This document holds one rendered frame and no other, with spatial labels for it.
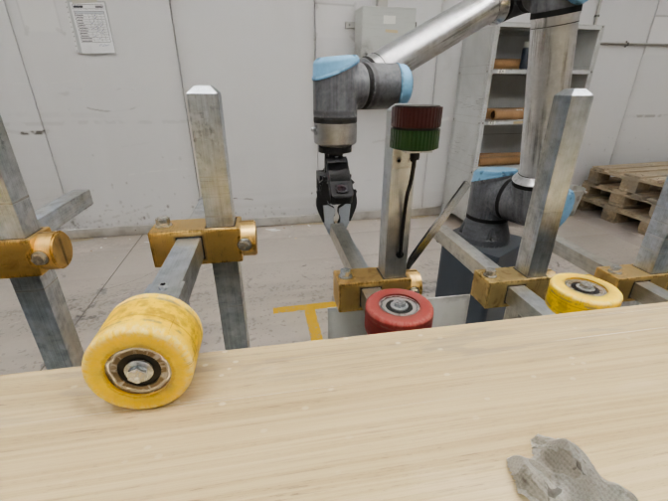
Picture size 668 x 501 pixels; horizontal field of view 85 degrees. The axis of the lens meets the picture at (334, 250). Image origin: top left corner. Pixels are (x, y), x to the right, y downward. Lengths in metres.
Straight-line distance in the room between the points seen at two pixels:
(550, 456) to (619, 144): 4.50
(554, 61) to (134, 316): 1.13
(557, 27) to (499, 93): 2.57
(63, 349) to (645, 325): 0.74
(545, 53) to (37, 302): 1.21
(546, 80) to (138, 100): 2.72
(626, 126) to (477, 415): 4.50
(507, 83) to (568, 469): 3.59
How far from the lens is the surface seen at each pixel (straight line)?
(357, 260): 0.65
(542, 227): 0.66
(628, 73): 4.62
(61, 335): 0.65
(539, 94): 1.23
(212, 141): 0.49
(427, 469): 0.30
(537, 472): 0.30
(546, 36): 1.22
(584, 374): 0.42
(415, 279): 0.59
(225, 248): 0.51
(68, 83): 3.39
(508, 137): 3.88
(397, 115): 0.46
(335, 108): 0.76
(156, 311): 0.33
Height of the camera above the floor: 1.14
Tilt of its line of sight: 24 degrees down
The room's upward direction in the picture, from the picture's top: straight up
